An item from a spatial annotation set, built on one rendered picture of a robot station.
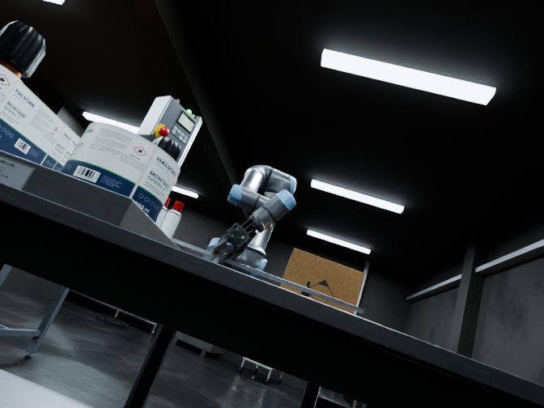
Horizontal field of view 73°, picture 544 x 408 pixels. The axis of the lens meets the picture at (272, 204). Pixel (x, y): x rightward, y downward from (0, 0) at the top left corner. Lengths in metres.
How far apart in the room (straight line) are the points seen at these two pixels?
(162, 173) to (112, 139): 0.11
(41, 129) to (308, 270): 1.01
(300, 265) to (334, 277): 0.14
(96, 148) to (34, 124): 0.27
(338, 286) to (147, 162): 0.98
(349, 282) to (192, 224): 7.33
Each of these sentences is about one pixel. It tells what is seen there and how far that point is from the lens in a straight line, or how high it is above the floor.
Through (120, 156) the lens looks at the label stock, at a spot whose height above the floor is 0.97.
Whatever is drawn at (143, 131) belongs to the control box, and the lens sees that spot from 1.52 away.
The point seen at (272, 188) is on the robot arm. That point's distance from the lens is 1.71.
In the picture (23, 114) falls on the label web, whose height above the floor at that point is 1.02.
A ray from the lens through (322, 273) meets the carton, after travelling 1.49.
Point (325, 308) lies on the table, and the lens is 0.41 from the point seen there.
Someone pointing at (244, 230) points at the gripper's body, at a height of 1.05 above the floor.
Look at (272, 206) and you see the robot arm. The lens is 1.27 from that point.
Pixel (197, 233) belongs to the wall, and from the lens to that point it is 8.56.
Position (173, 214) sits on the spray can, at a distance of 1.32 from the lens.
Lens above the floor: 0.78
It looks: 18 degrees up
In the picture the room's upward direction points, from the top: 21 degrees clockwise
